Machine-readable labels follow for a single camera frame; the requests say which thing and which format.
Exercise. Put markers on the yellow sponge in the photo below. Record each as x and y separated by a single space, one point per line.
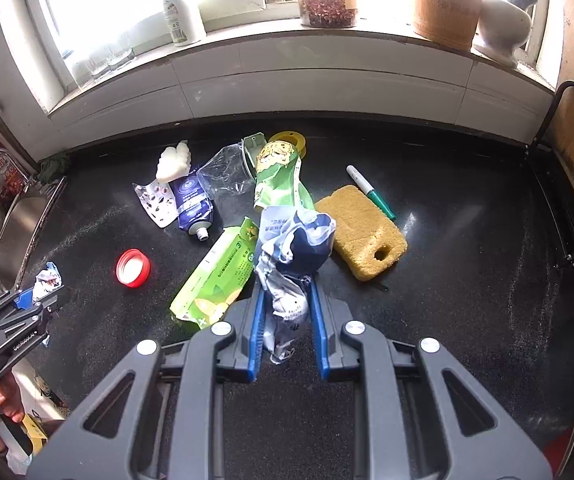
366 239

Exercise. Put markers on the white ceramic vase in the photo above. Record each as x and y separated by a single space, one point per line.
503 26

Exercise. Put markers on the dark green rag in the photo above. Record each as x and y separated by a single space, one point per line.
53 168

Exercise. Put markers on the red dish soap bottle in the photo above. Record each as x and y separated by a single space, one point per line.
12 181

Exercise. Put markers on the black metal rack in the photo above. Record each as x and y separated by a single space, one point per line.
554 178

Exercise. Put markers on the green white marker pen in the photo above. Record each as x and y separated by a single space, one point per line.
364 185

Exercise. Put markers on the white foil blister wrapper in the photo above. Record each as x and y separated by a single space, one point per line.
158 202

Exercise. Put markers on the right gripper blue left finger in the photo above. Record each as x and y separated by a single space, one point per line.
242 359

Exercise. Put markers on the red bottle cap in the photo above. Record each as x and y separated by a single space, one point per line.
133 268

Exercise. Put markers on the yellow tape roll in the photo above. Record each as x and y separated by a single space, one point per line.
293 137

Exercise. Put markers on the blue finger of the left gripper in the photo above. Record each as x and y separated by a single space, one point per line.
25 299

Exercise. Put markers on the chrome faucet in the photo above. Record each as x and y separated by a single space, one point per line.
25 175

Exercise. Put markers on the green snack bag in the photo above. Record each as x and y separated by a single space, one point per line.
278 181

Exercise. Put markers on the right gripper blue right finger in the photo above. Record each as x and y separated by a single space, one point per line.
335 359

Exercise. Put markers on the stainless steel sink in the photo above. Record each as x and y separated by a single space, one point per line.
21 228

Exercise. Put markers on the white detergent bottle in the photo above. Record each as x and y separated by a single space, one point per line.
184 21

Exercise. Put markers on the brown ceramic jar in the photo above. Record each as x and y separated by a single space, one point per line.
450 23

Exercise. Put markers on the blue white plastic bag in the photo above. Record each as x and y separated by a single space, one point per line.
293 244

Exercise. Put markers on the clear plastic packaging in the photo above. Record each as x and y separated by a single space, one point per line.
232 169

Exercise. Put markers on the white foam piece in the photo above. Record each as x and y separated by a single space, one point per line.
174 163

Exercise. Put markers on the blue toothpaste tube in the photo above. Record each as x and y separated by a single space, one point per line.
194 207

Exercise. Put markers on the jar of red dried goods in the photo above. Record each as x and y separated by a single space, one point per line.
326 14

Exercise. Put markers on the small wrapper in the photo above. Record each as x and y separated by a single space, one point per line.
46 282

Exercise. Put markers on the green cardboard box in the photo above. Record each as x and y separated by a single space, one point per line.
219 278

